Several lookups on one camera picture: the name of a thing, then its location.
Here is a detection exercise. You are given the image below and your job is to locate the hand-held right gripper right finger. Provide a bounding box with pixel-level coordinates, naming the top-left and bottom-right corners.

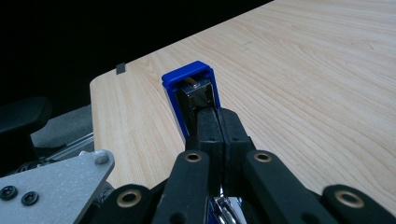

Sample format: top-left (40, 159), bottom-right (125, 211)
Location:
top-left (219, 107), bottom-right (339, 224)

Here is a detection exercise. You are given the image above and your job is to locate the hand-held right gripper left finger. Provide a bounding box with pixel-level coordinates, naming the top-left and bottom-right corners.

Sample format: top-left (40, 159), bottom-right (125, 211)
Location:
top-left (151, 106), bottom-right (226, 224)

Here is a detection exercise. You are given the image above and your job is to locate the blue stapler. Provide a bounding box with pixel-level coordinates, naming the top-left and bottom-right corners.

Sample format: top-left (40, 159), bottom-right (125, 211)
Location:
top-left (161, 60), bottom-right (248, 224)

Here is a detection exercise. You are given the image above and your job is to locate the aluminium floor rail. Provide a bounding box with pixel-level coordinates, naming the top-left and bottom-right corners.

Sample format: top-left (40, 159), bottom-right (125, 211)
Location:
top-left (36, 132), bottom-right (95, 164)

